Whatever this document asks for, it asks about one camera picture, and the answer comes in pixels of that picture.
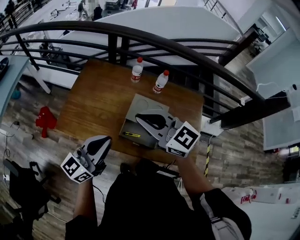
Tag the yellow black striped tape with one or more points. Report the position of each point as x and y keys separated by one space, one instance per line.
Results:
x=207 y=161

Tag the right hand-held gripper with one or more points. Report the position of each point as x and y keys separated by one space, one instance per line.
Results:
x=171 y=133

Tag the person's right forearm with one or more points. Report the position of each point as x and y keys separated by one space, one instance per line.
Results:
x=192 y=173

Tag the person's black shoe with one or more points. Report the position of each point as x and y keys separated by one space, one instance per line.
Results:
x=125 y=168

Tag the clear water bottle red cap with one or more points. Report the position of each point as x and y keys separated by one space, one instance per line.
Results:
x=160 y=83
x=136 y=71

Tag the person's black shirt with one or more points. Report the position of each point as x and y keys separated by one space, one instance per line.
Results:
x=145 y=206

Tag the black office chair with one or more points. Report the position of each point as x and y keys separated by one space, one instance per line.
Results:
x=25 y=192

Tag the teal object on floor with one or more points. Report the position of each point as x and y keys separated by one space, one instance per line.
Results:
x=16 y=94

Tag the person's left forearm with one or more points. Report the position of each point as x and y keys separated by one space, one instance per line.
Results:
x=85 y=199

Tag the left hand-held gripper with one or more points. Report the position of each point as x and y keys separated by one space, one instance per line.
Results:
x=87 y=161

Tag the grey drawer box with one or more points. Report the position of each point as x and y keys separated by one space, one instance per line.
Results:
x=131 y=112

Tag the dark metal railing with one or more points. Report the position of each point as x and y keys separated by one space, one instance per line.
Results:
x=150 y=38

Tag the wooden table with black legs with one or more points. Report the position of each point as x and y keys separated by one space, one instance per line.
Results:
x=93 y=100

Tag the open black case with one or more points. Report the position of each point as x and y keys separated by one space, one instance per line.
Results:
x=3 y=66

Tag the light blue table white legs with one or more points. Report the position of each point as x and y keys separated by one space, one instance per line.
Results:
x=11 y=77

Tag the white bag with red print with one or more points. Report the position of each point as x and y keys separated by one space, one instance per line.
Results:
x=243 y=195

